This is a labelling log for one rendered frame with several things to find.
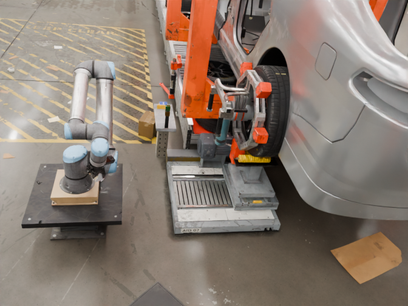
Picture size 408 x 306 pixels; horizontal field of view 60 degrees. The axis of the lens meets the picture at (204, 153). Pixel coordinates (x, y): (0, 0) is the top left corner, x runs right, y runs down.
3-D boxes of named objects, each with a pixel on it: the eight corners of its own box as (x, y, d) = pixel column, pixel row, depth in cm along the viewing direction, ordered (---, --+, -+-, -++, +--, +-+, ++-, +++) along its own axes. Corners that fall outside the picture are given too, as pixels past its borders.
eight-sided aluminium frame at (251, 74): (253, 164, 249) (272, 95, 217) (244, 164, 247) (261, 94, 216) (235, 123, 292) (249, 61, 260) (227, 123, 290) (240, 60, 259)
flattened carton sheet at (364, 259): (407, 260, 271) (410, 257, 269) (359, 285, 247) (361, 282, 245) (377, 233, 292) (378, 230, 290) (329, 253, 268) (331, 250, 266)
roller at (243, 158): (272, 164, 269) (274, 158, 265) (235, 164, 262) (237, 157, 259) (270, 159, 273) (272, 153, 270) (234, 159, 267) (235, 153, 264)
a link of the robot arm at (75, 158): (65, 164, 239) (63, 142, 229) (91, 164, 242) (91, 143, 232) (62, 178, 227) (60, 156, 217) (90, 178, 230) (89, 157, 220)
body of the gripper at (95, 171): (85, 170, 208) (86, 159, 199) (97, 163, 213) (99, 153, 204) (93, 179, 207) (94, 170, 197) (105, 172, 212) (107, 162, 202)
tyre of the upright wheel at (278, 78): (311, 142, 220) (299, 48, 237) (275, 141, 215) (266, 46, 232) (271, 166, 282) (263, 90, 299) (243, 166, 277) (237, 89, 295)
